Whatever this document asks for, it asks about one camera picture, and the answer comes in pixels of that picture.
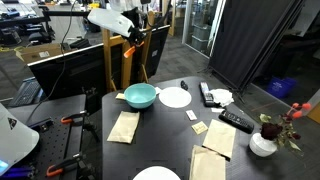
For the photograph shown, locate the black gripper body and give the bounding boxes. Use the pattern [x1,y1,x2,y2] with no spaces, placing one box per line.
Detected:
[127,24,148,44]

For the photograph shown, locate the blue bowl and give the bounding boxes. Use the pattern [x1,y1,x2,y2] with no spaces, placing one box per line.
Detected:
[123,82,157,110]

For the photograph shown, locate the grey storage bins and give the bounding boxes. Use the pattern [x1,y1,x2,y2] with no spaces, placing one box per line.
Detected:
[191,23,213,53]

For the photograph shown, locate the white round plate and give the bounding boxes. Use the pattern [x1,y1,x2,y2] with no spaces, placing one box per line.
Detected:
[158,86,193,109]
[132,165,182,180]

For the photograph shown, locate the large black monitor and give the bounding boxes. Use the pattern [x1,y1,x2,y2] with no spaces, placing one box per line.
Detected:
[27,43,124,101]

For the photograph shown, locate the remote with grey buttons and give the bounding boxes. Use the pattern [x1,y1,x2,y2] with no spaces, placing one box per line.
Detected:
[198,81,216,108]

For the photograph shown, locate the small white card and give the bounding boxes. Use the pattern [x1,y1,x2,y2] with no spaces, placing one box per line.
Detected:
[185,109,198,122]

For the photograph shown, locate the white crumpled tissue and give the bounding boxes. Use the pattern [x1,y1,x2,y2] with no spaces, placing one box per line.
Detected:
[209,88,235,108]

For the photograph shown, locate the cardboard box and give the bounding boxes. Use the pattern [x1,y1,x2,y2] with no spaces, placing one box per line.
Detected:
[14,43,64,64]

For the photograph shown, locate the white sweetener packet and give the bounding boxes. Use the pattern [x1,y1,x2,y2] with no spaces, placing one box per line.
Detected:
[210,106,226,114]

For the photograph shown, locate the yellow sweetener packet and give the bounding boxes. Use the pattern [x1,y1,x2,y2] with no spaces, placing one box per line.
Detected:
[191,120,209,136]

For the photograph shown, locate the black partition curtain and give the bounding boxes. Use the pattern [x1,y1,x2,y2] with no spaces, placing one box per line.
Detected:
[208,0,306,91]

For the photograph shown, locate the black keyboard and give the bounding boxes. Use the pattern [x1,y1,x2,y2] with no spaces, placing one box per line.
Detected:
[8,77,43,108]

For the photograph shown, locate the long black remote control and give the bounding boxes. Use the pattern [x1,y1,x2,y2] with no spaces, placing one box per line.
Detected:
[218,109,255,135]

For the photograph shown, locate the small black device box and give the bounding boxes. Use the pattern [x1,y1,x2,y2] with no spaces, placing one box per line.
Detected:
[28,117,54,133]

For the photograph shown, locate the black perforated robot table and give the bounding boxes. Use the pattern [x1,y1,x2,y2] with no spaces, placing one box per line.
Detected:
[6,94,88,180]

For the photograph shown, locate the blue plastic bin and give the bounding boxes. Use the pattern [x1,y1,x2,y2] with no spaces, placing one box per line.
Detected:
[265,77,298,99]

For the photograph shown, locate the dark rose bouquet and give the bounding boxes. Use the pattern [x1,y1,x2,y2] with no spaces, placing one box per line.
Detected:
[259,101,313,157]

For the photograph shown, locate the white round vase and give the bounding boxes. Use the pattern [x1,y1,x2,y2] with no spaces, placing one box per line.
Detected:
[248,132,278,158]

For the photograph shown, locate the black hanging cable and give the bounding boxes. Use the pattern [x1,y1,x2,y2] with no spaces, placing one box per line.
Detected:
[24,0,79,126]

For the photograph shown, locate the orange handled clamp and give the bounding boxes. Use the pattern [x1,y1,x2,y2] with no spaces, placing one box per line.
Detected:
[45,152,84,178]
[60,110,88,126]

